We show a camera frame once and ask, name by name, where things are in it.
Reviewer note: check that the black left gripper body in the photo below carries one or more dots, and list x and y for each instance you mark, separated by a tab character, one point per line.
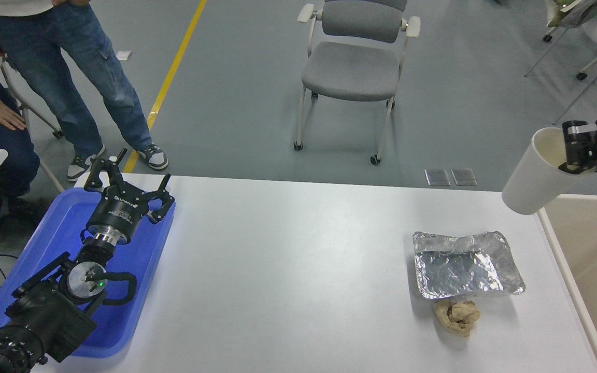
117	217

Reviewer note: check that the white paper cup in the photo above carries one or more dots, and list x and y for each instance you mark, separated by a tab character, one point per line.
529	176

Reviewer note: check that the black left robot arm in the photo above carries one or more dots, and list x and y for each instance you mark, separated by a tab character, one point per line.
44	316

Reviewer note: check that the seated person's hand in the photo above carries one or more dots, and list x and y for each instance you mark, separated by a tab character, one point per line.
0	114

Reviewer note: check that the blue plastic tray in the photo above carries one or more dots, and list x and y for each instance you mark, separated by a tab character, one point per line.
138	269

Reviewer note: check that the standing person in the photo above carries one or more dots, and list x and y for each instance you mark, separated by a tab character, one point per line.
86	67

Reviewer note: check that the metal floor plate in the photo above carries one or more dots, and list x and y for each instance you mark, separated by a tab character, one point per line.
437	177
464	176

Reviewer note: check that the olive garment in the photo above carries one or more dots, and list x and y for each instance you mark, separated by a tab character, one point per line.
568	13

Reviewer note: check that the crumpled foil tray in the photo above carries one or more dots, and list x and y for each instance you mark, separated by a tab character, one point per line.
456	272

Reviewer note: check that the crumpled tan paper ball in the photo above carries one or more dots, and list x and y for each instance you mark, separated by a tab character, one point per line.
456	316

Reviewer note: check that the grey padded office chair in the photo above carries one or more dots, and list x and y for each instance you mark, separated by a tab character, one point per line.
353	67

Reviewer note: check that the white frame chair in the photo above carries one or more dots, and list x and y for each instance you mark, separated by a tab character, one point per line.
58	133

